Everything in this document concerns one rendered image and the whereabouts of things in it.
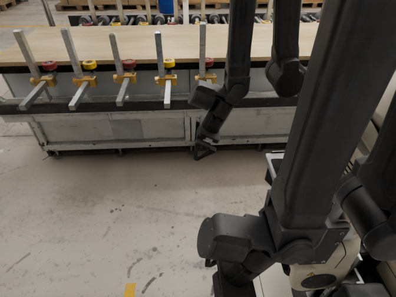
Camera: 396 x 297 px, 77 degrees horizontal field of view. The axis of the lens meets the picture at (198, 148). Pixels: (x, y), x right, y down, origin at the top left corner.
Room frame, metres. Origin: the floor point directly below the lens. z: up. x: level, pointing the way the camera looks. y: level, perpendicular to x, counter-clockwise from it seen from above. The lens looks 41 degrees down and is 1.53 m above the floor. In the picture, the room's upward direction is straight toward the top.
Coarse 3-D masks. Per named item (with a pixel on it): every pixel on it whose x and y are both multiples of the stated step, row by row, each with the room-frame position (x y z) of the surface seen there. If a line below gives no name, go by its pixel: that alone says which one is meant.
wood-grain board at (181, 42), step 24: (216, 24) 2.44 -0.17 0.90; (264, 24) 2.44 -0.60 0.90; (312, 24) 2.44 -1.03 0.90; (48, 48) 1.82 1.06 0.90; (96, 48) 1.82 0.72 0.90; (120, 48) 1.82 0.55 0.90; (144, 48) 1.82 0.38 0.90; (168, 48) 1.82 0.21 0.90; (192, 48) 1.82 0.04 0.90; (216, 48) 1.82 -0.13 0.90; (264, 48) 1.82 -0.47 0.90
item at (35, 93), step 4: (52, 72) 1.53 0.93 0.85; (56, 72) 1.56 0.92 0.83; (56, 76) 1.54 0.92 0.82; (40, 84) 1.37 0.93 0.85; (44, 84) 1.38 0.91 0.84; (36, 88) 1.32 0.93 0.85; (40, 88) 1.33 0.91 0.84; (44, 88) 1.36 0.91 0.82; (32, 92) 1.27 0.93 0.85; (36, 92) 1.27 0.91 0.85; (40, 92) 1.31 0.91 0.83; (28, 96) 1.23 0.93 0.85; (32, 96) 1.23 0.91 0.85; (36, 96) 1.26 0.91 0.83; (24, 100) 1.18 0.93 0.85; (28, 100) 1.18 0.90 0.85; (32, 100) 1.21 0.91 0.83; (20, 104) 1.14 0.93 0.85; (24, 104) 1.14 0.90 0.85; (28, 104) 1.17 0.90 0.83; (20, 108) 1.13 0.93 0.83; (24, 108) 1.13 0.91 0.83
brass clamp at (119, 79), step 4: (124, 72) 1.49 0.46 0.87; (128, 72) 1.49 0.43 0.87; (116, 76) 1.44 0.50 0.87; (120, 76) 1.44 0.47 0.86; (124, 76) 1.44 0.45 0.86; (128, 76) 1.44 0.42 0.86; (132, 76) 1.44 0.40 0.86; (136, 76) 1.48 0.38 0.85; (116, 80) 1.43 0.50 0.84; (120, 80) 1.44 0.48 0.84; (132, 80) 1.44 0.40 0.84; (136, 80) 1.46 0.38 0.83
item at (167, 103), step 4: (168, 72) 1.56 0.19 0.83; (168, 80) 1.45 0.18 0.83; (168, 84) 1.39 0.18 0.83; (168, 88) 1.34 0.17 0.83; (168, 92) 1.30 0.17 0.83; (164, 96) 1.25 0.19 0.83; (168, 96) 1.25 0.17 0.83; (164, 100) 1.20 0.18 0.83; (168, 100) 1.20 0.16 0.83; (164, 104) 1.17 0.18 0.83; (168, 104) 1.17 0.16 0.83
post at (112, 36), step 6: (114, 36) 1.45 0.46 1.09; (114, 42) 1.45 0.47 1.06; (114, 48) 1.45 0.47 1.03; (114, 54) 1.45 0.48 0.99; (120, 54) 1.48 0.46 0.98; (114, 60) 1.45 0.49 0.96; (120, 60) 1.46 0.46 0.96; (120, 66) 1.45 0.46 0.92; (120, 72) 1.45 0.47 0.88; (120, 84) 1.45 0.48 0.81; (126, 96) 1.45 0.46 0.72
